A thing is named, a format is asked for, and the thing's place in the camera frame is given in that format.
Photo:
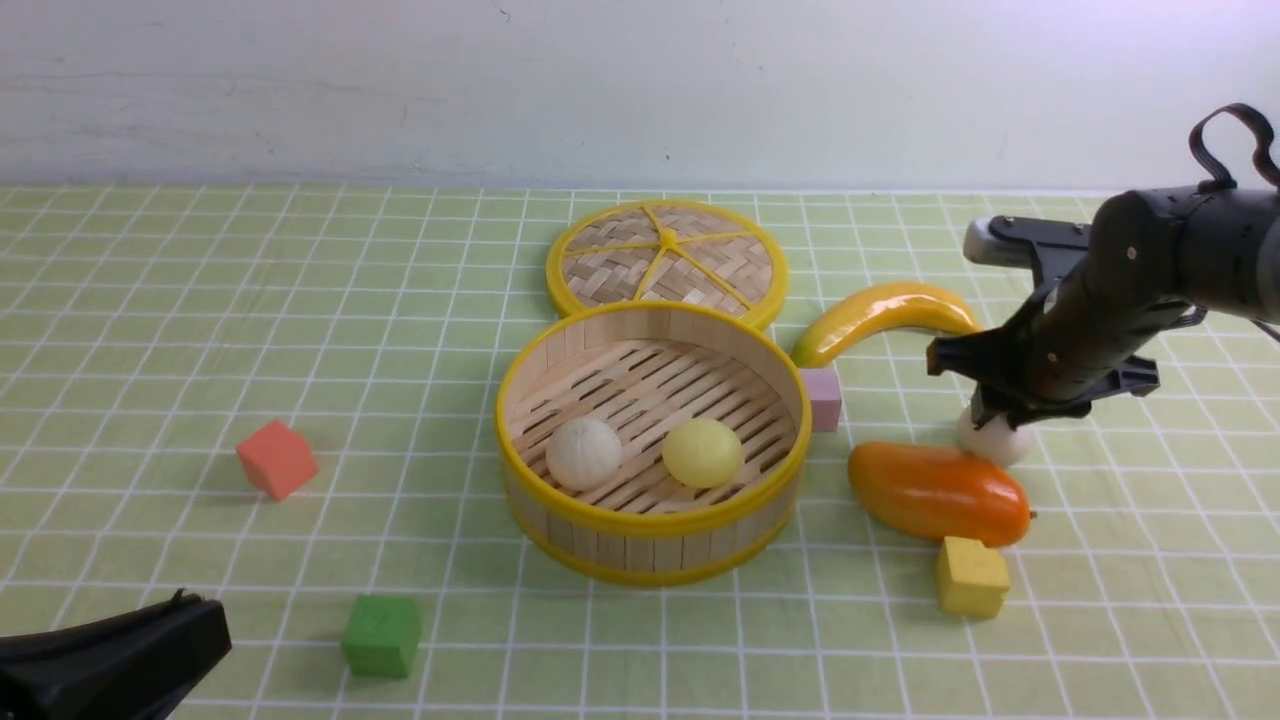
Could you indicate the bamboo steamer tray yellow rim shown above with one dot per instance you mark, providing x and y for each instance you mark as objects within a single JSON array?
[{"x": 643, "y": 369}]

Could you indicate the yellow toy banana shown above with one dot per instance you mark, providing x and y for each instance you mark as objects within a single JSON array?
[{"x": 880, "y": 308}]

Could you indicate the red foam cube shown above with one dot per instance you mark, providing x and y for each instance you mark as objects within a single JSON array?
[{"x": 277, "y": 460}]

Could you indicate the pink foam cube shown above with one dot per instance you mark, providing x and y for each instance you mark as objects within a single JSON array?
[{"x": 825, "y": 397}]

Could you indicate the green foam cube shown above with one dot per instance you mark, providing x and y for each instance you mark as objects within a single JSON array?
[{"x": 382, "y": 636}]

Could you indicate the woven bamboo steamer lid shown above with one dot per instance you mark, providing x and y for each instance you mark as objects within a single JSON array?
[{"x": 672, "y": 250}]

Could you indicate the orange toy mango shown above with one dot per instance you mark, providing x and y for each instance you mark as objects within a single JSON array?
[{"x": 933, "y": 492}]

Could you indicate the yellow foam cube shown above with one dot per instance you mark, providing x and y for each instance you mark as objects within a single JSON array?
[{"x": 972, "y": 579}]

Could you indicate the yellow bun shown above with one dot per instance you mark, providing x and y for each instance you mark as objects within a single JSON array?
[{"x": 703, "y": 453}]

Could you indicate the white bun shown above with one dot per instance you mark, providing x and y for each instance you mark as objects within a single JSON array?
[
  {"x": 584, "y": 453},
  {"x": 996, "y": 441}
]

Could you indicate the green checkered tablecloth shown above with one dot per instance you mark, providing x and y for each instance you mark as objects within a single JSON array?
[{"x": 147, "y": 330}]

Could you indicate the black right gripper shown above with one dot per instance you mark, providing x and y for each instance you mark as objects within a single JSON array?
[{"x": 1101, "y": 291}]

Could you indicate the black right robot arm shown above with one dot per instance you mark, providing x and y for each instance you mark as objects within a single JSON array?
[{"x": 1232, "y": 260}]

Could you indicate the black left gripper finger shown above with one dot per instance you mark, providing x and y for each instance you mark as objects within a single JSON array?
[{"x": 136, "y": 665}]

